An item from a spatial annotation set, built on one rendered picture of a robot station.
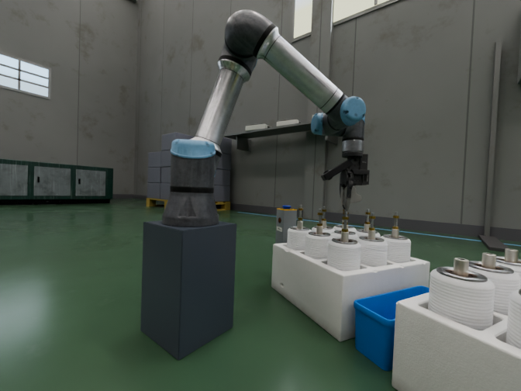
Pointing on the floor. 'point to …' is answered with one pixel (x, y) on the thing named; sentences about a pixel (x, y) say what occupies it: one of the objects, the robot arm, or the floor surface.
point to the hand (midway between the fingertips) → (344, 207)
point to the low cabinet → (53, 183)
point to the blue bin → (380, 324)
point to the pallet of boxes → (155, 185)
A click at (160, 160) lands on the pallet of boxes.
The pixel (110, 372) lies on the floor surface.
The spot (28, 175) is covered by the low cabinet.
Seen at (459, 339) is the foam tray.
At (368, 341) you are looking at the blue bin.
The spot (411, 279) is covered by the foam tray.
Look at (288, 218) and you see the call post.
